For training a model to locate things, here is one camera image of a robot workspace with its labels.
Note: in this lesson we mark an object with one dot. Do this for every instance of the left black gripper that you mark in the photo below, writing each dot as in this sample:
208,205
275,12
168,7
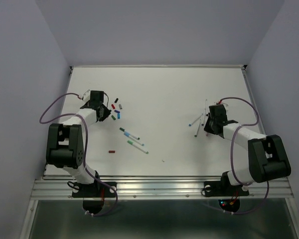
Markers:
106,112

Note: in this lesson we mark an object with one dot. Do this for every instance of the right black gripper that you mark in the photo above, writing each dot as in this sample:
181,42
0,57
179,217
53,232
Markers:
207,127

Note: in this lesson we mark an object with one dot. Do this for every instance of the purple cap marker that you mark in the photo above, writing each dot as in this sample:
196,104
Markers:
203,118

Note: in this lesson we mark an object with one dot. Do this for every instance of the dark green cap marker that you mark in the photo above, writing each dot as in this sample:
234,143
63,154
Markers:
125,131

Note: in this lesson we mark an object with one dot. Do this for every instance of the light blue cap marker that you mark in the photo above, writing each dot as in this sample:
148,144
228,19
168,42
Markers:
133,139

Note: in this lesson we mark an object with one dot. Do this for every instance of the teal green cap marker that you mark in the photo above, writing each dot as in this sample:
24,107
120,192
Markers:
138,147

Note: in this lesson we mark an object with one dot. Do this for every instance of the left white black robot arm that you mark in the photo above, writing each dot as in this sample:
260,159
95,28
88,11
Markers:
68,137

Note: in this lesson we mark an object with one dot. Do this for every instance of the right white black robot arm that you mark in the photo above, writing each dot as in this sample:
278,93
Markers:
238,134

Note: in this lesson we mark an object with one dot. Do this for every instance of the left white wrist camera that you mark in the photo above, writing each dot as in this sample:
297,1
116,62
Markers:
86,96

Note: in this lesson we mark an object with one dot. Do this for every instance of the aluminium right side rail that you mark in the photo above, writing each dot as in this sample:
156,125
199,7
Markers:
260,117

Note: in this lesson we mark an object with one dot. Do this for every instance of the aluminium rail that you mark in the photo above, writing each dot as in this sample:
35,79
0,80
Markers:
129,188
260,117

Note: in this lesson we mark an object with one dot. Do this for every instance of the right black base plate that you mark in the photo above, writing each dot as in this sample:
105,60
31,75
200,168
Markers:
228,195

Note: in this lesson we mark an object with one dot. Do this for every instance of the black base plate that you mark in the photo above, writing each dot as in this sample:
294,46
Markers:
228,195
97,199

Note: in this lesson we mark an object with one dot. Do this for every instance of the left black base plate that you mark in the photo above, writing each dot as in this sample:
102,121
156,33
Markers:
97,199

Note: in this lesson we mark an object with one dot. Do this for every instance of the aluminium front rail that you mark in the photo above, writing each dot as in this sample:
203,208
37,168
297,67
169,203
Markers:
129,188

